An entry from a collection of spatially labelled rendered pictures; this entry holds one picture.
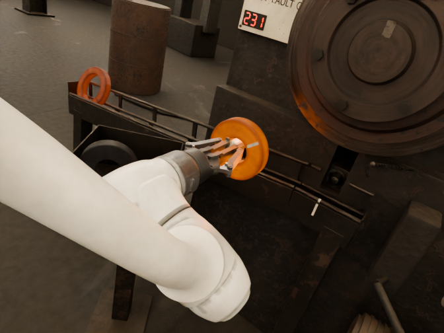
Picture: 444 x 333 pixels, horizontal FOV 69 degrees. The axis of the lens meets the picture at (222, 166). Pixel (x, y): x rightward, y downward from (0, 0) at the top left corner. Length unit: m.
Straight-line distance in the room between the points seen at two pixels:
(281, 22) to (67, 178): 0.88
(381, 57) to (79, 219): 0.63
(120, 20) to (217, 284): 3.22
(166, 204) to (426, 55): 0.55
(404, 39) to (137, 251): 0.61
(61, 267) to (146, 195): 1.11
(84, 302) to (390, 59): 1.29
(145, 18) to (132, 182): 3.00
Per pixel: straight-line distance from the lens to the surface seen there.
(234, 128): 0.76
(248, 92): 1.13
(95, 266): 1.57
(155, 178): 0.52
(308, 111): 0.88
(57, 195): 0.27
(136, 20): 3.45
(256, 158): 0.75
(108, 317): 1.40
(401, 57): 0.73
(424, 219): 0.90
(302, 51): 0.86
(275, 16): 1.06
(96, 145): 0.88
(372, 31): 0.74
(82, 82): 1.62
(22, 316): 1.45
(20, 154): 0.25
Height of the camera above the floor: 1.15
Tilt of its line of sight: 28 degrees down
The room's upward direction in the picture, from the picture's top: 15 degrees clockwise
